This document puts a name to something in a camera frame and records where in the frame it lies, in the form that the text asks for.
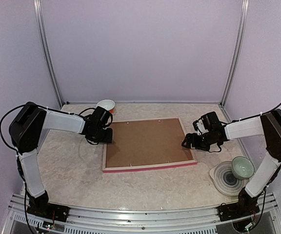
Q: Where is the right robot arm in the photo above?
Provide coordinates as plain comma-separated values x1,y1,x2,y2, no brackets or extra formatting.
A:
181,108,281,216

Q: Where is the left aluminium corner post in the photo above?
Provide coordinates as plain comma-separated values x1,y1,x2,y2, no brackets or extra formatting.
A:
33,0,64,108

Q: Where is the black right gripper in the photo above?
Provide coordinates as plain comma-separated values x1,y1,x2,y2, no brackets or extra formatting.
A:
182,130,218,151

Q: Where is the right aluminium corner post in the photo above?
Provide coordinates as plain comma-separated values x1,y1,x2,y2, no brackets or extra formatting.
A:
220,0,250,108

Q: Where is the aluminium front rail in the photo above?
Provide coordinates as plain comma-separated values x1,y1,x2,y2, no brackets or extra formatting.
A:
7,192,281,234

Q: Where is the orange white bowl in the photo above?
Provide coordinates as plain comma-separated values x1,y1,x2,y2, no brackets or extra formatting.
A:
96,99,116,113

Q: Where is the pink wooden picture frame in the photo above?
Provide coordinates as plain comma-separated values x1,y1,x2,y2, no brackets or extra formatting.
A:
102,117,197,174

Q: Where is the green ceramic bowl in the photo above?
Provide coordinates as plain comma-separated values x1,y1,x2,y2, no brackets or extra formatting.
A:
232,156,255,180

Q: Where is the aluminium corner post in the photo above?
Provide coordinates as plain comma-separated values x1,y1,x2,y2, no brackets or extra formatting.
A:
33,0,64,108
220,0,250,108

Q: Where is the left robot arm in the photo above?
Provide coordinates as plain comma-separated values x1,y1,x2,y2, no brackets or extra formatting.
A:
9,102,113,217

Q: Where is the white swirl plate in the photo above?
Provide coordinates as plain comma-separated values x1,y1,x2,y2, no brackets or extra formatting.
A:
209,161,249,197

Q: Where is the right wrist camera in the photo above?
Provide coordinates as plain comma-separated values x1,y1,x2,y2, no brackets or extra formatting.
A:
193,119,205,135

